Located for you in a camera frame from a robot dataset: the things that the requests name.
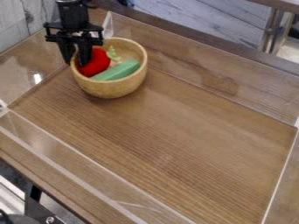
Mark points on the black table leg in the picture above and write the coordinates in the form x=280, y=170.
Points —
x=36, y=193

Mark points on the clear acrylic tray wall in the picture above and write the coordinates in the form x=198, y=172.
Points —
x=86, y=188

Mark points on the metal frame in background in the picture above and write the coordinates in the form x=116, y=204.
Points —
x=277, y=27

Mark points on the wooden bowl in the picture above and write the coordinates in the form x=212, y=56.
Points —
x=117, y=88

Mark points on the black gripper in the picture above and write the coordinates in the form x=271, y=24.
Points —
x=72, y=27

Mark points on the green rectangular block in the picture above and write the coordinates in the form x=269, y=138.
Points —
x=118, y=71

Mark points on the red fruit with green leaf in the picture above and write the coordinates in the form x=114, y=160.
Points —
x=100, y=60

